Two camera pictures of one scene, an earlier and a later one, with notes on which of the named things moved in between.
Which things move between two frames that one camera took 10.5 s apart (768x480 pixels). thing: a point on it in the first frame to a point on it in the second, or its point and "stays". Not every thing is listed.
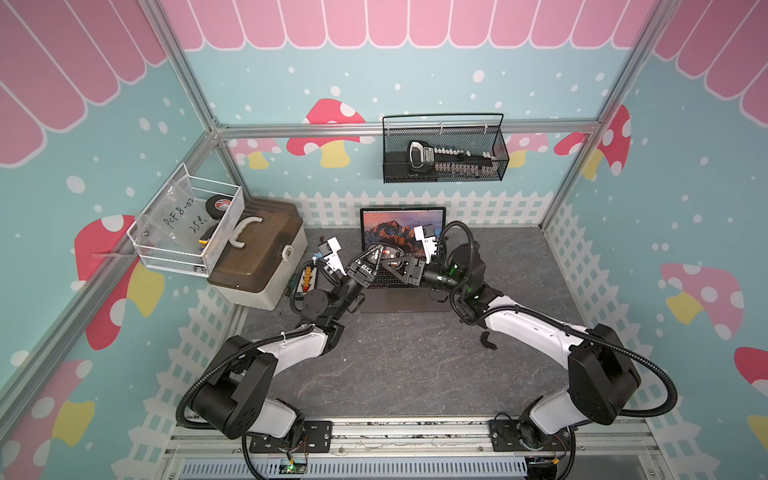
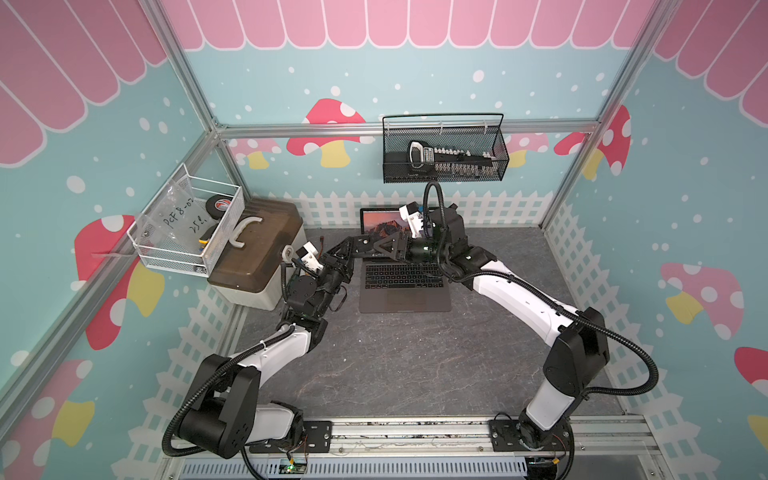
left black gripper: x=365 y=275 to x=342 y=265
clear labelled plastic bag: x=174 y=219 stays
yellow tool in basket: x=207 y=235 stays
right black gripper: x=410 y=277 to x=402 y=245
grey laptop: x=390 y=293 stays
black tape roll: x=216 y=205 stays
